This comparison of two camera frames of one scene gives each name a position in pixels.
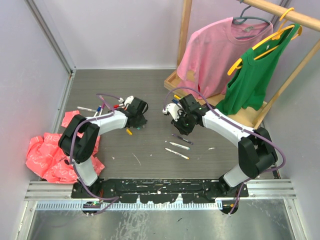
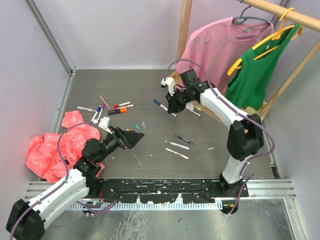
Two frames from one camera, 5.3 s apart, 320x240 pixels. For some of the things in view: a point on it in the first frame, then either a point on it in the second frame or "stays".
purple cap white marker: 102,107 stays
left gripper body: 140,121 -> 112,142
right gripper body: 184,123 -> 182,96
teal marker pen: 180,146 stays
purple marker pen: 182,138 stays
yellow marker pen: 178,154 stays
